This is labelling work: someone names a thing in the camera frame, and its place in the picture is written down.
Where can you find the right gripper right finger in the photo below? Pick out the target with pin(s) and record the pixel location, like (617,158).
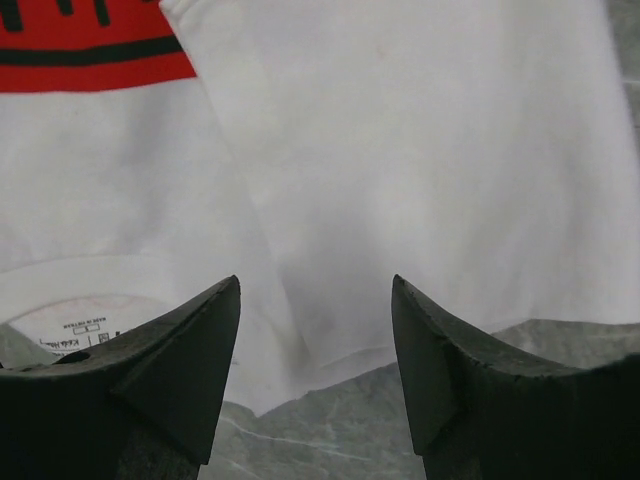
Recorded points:
(479,408)

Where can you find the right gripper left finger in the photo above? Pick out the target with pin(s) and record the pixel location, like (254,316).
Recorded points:
(143,405)

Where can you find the white printed t-shirt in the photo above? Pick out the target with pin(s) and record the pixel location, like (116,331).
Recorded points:
(483,150)

